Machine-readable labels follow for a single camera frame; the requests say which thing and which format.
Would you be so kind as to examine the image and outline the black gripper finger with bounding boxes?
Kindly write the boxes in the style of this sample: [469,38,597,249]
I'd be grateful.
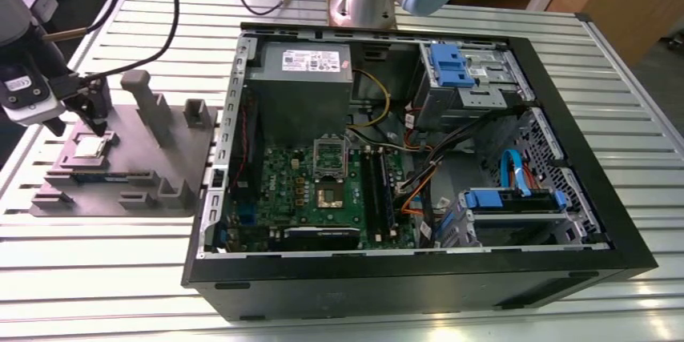
[41,113,69,138]
[64,73,113,138]

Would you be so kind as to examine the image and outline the silver CPU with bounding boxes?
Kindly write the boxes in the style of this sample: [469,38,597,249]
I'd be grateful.
[73,136,108,159]

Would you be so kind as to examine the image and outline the CPU socket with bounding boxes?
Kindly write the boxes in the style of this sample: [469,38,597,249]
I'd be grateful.
[313,186,349,210]

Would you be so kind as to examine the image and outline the grey parts rack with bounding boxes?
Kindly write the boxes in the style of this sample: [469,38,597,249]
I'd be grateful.
[29,69,220,218]

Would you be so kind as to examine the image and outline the RAM stick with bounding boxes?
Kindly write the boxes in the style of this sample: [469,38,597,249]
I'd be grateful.
[72,172,132,183]
[376,149,401,235]

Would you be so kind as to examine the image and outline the grey power supply unit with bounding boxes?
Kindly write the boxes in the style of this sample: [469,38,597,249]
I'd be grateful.
[245,40,356,143]

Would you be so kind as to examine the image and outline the green motherboard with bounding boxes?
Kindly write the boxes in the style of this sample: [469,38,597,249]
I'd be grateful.
[221,145,417,251]

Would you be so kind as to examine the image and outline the metal socket cover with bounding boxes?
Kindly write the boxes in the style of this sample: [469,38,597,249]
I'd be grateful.
[311,133,353,183]

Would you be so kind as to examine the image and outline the black graphics card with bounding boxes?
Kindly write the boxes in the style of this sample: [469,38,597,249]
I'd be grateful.
[269,224,364,251]

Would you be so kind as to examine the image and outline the black RAM slot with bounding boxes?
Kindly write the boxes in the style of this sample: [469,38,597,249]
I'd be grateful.
[369,148,391,239]
[359,148,380,239]

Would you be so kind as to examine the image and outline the blue drive bay latch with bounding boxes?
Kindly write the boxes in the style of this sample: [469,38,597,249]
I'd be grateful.
[427,43,477,89]

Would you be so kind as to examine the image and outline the black PC case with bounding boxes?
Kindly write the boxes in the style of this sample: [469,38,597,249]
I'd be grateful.
[180,21,660,323]

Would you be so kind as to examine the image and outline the metal drive cage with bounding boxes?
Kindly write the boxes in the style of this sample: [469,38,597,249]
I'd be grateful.
[413,41,536,131]

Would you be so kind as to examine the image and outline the hard disk in blue carrier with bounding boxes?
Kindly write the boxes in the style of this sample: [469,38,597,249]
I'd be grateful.
[460,187,568,215]

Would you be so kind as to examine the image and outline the metal disk bay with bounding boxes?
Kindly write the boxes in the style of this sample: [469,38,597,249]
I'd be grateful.
[435,187,613,251]

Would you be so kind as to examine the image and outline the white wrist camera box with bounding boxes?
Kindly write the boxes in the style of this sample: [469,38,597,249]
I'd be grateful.
[0,64,68,127]

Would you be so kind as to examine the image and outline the yellow wire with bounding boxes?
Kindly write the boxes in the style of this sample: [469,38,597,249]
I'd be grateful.
[347,68,392,130]

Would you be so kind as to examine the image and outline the white grey wire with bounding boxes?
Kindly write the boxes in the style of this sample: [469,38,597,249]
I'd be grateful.
[347,127,428,153]

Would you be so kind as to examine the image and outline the orange wire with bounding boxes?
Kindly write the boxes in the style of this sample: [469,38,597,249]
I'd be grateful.
[399,187,428,215]

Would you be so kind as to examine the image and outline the black cable bundle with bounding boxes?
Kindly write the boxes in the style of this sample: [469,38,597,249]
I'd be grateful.
[395,105,528,195]

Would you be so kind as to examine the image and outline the blue wire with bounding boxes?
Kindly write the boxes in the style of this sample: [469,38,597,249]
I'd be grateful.
[500,148,536,199]

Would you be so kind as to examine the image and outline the red wire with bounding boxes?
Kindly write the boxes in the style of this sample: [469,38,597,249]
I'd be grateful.
[520,163,541,193]

